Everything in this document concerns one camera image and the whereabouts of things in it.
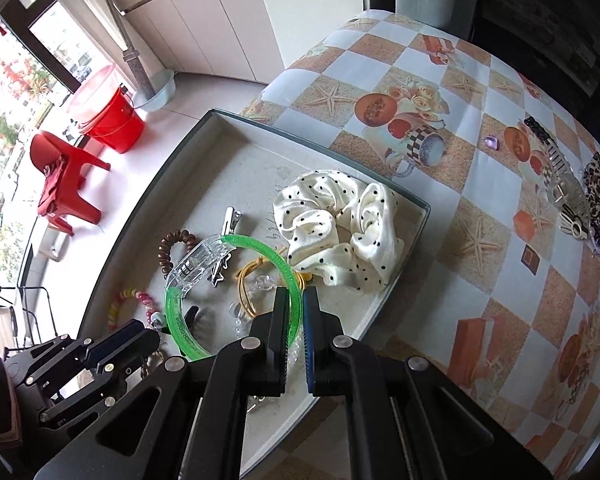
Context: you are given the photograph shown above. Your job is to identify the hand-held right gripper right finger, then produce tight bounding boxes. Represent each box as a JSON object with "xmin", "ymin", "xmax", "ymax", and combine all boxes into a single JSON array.
[{"xmin": 302, "ymin": 287, "xmax": 553, "ymax": 480}]

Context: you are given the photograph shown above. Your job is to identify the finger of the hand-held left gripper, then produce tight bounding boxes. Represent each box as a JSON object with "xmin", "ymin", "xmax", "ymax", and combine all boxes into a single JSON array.
[
  {"xmin": 39, "ymin": 330, "xmax": 162, "ymax": 427},
  {"xmin": 27, "ymin": 319, "xmax": 147, "ymax": 386}
]

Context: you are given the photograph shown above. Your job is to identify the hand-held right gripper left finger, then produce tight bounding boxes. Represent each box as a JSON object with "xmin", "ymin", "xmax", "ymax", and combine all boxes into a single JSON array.
[{"xmin": 32, "ymin": 286, "xmax": 301, "ymax": 480}]

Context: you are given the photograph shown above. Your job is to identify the braided rope bracelet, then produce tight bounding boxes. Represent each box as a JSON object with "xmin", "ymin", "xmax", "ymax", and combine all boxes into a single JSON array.
[{"xmin": 139, "ymin": 349, "xmax": 170, "ymax": 382}]

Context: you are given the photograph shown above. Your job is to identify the pink and yellow beaded bracelet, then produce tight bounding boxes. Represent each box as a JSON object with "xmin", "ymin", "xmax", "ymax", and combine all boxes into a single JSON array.
[{"xmin": 108, "ymin": 286, "xmax": 159, "ymax": 332}]

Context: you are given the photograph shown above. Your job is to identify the clear crystal bead necklace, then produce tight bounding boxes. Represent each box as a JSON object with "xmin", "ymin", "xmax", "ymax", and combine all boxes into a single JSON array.
[{"xmin": 226, "ymin": 274, "xmax": 301, "ymax": 367}]

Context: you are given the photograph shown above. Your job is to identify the green plastic bangle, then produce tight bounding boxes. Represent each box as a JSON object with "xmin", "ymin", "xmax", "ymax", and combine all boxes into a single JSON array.
[{"xmin": 164, "ymin": 232, "xmax": 303, "ymax": 362}]

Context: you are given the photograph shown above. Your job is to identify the yellow hair tie with balls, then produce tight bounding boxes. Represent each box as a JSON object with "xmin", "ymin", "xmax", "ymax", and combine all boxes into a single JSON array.
[{"xmin": 234, "ymin": 254, "xmax": 313, "ymax": 317}]

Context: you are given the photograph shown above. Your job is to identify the grey box with white inside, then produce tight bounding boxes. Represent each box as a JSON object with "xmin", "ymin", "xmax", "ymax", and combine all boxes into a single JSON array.
[{"xmin": 77, "ymin": 107, "xmax": 431, "ymax": 480}]

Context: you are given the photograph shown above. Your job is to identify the dark hair clip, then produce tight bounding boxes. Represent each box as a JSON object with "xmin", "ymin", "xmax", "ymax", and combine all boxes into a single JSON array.
[{"xmin": 181, "ymin": 304, "xmax": 217, "ymax": 337}]

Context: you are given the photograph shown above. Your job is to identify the clear rectangular hair claw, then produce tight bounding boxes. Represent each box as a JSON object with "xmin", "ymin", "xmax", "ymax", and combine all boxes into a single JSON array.
[{"xmin": 164, "ymin": 234, "xmax": 242, "ymax": 292}]

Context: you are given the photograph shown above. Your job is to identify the white polka-dot scrunchie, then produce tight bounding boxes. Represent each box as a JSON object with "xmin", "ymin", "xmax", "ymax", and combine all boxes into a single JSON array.
[{"xmin": 271, "ymin": 170, "xmax": 406, "ymax": 292}]

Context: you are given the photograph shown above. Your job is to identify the red plastic stool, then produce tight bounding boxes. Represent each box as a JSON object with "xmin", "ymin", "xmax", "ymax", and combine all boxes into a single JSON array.
[{"xmin": 29, "ymin": 130, "xmax": 112, "ymax": 237}]

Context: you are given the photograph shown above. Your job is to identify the checked printed tablecloth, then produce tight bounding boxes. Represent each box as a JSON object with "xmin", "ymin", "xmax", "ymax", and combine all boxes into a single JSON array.
[{"xmin": 239, "ymin": 10, "xmax": 600, "ymax": 480}]

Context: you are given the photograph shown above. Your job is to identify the red plastic bucket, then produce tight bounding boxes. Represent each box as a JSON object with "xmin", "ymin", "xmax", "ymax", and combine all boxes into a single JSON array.
[{"xmin": 66, "ymin": 64, "xmax": 146, "ymax": 154}]

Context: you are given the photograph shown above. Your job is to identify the light blue basin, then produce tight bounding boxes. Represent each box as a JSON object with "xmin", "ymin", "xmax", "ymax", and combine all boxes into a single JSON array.
[{"xmin": 131, "ymin": 70, "xmax": 179, "ymax": 112}]

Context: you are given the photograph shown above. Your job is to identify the grey mop pole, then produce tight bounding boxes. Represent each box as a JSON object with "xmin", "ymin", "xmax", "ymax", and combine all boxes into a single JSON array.
[{"xmin": 102, "ymin": 0, "xmax": 156, "ymax": 101}]

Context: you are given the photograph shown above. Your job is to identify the cream hair claw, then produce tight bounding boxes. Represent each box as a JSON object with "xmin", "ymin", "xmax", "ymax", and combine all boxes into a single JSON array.
[{"xmin": 559, "ymin": 211, "xmax": 594, "ymax": 239}]

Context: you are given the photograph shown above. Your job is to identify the large clear hair claw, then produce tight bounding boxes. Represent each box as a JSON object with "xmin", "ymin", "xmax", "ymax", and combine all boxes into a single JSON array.
[{"xmin": 544, "ymin": 169, "xmax": 590, "ymax": 222}]

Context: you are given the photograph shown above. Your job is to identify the clear comb hair claw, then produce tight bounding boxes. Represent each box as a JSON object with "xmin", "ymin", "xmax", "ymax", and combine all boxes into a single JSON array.
[{"xmin": 544, "ymin": 141, "xmax": 572, "ymax": 177}]

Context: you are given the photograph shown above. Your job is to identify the black beaded hair clip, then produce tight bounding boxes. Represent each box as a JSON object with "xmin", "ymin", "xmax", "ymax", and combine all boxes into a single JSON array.
[{"xmin": 523, "ymin": 116, "xmax": 552, "ymax": 147}]

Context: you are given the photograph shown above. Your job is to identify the white cabinet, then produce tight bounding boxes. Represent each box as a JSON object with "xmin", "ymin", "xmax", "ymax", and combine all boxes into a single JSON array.
[{"xmin": 105, "ymin": 0, "xmax": 287, "ymax": 85}]

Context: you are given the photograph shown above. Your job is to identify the brown spiral hair tie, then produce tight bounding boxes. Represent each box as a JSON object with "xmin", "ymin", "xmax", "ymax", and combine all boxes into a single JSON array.
[{"xmin": 158, "ymin": 229, "xmax": 199, "ymax": 277}]

